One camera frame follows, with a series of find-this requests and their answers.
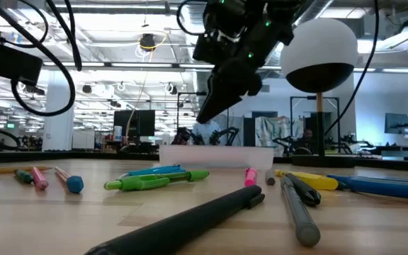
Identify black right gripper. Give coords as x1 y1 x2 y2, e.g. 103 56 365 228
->
195 19 297 125

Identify clear plastic supply box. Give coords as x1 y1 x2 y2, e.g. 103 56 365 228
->
158 144 275 171

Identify pink highlighter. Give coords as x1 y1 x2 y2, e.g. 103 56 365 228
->
244 166 259 188

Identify grey capped pen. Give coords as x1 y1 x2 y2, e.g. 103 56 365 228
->
264 170 277 187
279 175 322 248

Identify blue pen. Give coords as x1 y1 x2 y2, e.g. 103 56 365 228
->
118 164 188 179

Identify yellow pencil with eraser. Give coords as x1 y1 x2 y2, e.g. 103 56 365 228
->
0 165 53 176

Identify green ballpoint pen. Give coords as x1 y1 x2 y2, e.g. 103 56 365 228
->
103 169 210 193

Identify pink pencil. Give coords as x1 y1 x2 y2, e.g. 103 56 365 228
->
30 166 50 191

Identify yellow highlighter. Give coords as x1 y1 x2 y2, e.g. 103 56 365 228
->
274 169 340 191

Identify black marker pen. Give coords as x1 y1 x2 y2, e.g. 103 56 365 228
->
284 172 322 208

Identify orange pencil blue eraser cap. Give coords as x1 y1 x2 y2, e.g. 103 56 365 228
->
54 166 85 194

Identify thick matte black pen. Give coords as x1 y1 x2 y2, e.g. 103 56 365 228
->
83 184 266 255

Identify blue handled scissors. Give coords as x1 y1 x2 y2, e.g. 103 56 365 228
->
327 174 408 202

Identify person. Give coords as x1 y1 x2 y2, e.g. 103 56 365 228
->
191 119 223 147
295 128 315 152

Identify pale draped cloth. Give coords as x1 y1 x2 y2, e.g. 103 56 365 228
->
254 115 305 157

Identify white building column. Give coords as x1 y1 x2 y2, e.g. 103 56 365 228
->
42 69 76 152

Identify black computer monitor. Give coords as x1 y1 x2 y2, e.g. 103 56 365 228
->
113 109 157 138

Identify white cabinet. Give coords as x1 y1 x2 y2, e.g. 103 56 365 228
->
72 130 96 151

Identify white globe lamp black base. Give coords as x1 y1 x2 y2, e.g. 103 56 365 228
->
279 17 360 169

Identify background desk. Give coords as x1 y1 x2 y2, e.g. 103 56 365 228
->
373 144 408 159

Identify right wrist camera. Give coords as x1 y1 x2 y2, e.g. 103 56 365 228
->
192 32 228 67

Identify black left wrist camera cable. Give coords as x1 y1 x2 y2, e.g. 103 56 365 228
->
0 0 77 118

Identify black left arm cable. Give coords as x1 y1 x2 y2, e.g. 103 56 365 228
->
44 0 84 72

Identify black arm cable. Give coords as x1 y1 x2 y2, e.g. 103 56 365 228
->
325 0 381 137
44 0 84 72

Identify black overhead camera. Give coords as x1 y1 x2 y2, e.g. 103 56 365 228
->
139 33 157 52

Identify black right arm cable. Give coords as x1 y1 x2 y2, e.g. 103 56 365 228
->
325 0 381 137

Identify wall mounted monitor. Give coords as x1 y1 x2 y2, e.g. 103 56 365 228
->
384 113 408 135

